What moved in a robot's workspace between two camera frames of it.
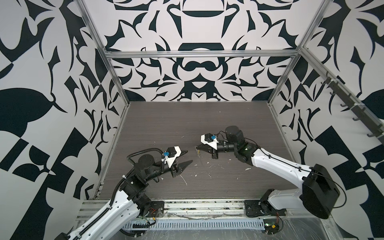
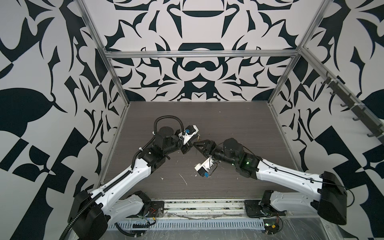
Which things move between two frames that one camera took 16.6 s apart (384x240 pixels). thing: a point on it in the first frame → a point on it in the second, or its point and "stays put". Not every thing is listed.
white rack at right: x=175 y=208 stays put
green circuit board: x=271 y=226 stays put
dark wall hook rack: x=361 y=113 stays put
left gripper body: x=162 y=169 → x=184 y=147
